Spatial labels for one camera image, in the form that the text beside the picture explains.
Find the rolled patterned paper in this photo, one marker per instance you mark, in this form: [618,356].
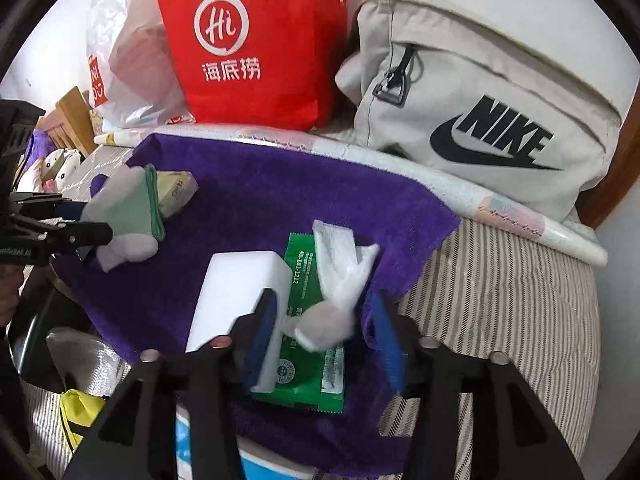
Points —
[450,185]

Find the grey waist bag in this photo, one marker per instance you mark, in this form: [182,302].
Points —
[480,110]

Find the white plush toy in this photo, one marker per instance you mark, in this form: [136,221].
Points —
[57,170]

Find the wooden headboard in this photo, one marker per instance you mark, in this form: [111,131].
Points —
[72,115]

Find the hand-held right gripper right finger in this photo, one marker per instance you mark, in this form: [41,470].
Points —
[387,340]

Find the light green wipes pack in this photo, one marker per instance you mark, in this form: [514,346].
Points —
[177,192]

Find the brown wooden door frame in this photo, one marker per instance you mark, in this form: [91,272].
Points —
[615,195]

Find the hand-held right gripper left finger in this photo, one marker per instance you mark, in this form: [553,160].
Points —
[260,340]

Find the purple plush toy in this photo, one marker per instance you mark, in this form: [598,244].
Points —
[38,146]

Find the person's left hand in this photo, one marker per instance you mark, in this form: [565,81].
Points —
[7,297]

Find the yellow pouch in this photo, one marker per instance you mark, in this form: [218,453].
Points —
[75,410]

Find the white gauze cloth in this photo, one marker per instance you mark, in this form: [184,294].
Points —
[342,280]

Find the white sponge block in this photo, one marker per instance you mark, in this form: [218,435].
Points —
[232,295]

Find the blue tissue pack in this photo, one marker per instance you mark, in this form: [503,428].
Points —
[210,455]

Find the red paper bag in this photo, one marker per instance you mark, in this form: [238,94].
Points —
[260,50]

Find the white and green sock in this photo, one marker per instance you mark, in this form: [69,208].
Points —
[125,215]

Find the purple towel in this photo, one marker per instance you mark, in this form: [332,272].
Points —
[260,195]

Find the green sachet packet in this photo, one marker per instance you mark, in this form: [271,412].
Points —
[310,370]

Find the white plastic shopping bag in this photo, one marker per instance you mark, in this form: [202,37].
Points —
[130,60]

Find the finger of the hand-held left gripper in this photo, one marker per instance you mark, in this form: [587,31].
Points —
[70,210]
[85,235]

